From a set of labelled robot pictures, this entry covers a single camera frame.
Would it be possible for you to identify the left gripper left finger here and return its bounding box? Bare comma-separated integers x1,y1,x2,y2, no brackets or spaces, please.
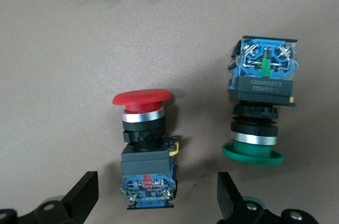
17,171,100,224

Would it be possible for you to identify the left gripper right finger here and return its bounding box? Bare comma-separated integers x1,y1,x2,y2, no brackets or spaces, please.
216,172,281,224

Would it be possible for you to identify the red mushroom push button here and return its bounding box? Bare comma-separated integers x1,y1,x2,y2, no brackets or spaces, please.
112,88,181,210

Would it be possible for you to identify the green mushroom push button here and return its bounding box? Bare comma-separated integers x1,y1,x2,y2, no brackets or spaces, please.
221,35,299,166

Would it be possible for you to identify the brown table cover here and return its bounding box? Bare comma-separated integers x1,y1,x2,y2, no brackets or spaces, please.
0,0,339,224

